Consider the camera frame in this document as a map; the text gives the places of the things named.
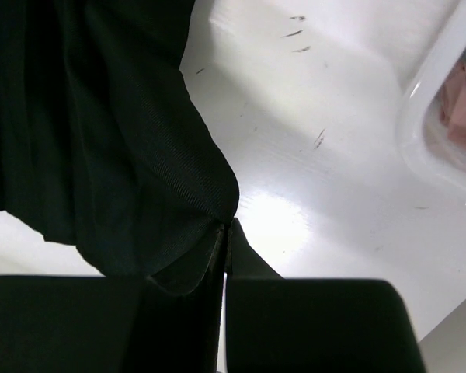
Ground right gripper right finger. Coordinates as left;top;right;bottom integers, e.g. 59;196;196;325
225;221;426;372

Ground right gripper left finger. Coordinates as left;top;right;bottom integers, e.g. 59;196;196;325
0;225;224;372

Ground black pleated skirt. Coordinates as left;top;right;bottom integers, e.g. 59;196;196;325
0;1;239;276

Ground white plastic basket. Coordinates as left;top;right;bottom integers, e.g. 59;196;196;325
395;1;466;205

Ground pink cloth in basket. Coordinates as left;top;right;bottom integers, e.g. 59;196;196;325
440;60;466;151

